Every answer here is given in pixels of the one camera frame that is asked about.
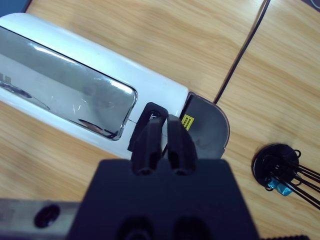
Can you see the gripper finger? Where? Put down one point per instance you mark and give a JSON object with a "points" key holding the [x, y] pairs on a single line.
{"points": [[147, 150], [181, 150]]}

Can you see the white capsule coffee machine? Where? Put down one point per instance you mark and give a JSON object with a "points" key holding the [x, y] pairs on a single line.
{"points": [[160, 90]]}

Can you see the blue coffee capsule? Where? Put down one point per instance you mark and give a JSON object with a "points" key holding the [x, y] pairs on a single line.
{"points": [[272, 185], [283, 190]]}

